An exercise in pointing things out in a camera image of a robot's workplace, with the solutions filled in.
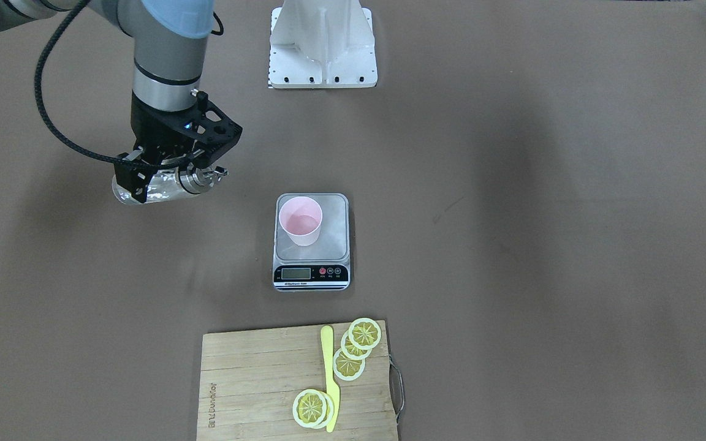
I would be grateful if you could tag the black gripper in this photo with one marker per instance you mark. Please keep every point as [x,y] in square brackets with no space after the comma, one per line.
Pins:
[152,128]

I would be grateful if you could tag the pink paper cup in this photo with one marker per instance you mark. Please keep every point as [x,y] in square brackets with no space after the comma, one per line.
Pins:
[301,218]

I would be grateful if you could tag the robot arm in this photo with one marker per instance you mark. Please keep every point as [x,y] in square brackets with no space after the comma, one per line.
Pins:
[169,42]

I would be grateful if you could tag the digital kitchen scale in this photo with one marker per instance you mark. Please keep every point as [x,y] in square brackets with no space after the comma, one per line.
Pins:
[322,266]

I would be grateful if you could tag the wooden cutting board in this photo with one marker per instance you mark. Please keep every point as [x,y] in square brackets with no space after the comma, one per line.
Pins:
[250,378]

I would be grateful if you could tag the lemon slice lowest of three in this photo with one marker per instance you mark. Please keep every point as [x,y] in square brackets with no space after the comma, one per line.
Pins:
[364,333]

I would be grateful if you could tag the lemon slice middle of three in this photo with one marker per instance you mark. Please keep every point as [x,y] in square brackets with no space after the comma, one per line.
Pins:
[349,350]

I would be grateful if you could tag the lemon slice near knife tip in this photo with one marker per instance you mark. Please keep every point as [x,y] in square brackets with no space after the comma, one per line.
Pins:
[308,408]

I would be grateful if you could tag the yellow plastic knife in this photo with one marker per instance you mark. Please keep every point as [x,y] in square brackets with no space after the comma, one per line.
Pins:
[331,388]

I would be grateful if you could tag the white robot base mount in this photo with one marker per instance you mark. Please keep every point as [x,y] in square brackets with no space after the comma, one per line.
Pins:
[322,45]

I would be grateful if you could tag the metal cutting board handle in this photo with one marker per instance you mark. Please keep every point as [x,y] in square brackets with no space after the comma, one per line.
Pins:
[397,390]

